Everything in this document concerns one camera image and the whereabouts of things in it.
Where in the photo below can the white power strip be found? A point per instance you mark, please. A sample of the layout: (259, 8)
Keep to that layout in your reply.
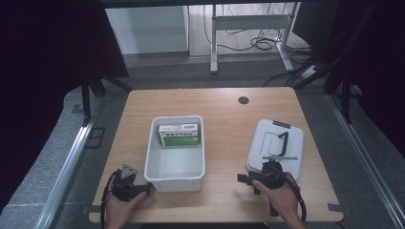
(309, 71)

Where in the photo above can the dark round table grommet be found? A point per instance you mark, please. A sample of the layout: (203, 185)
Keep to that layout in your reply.
(243, 100)

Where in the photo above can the person's left hand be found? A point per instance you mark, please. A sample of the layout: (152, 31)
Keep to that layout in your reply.
(119, 211)

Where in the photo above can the black tripod stand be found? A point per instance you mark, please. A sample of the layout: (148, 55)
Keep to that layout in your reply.
(92, 86)

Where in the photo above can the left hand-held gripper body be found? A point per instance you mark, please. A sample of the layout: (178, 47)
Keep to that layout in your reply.
(124, 187)

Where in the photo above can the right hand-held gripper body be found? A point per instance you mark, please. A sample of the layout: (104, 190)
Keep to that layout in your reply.
(272, 175)

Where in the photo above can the white cabinet panel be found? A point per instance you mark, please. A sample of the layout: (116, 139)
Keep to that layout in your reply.
(146, 30)

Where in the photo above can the aluminium floor rail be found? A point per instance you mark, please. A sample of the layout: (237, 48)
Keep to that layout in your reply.
(366, 152)
(63, 178)

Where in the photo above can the white metal desk frame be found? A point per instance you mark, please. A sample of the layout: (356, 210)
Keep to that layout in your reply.
(251, 22)

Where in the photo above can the black metal stand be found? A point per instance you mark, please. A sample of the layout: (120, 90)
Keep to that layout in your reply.
(345, 95)

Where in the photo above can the black curtain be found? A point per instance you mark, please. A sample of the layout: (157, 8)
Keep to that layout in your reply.
(372, 57)
(47, 63)

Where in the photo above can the green and white box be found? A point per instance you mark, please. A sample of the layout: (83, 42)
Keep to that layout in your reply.
(179, 135)

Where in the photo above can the person's right hand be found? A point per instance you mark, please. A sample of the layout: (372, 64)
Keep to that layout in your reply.
(281, 198)

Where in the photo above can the white plastic bin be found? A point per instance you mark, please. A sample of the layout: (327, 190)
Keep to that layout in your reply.
(175, 165)

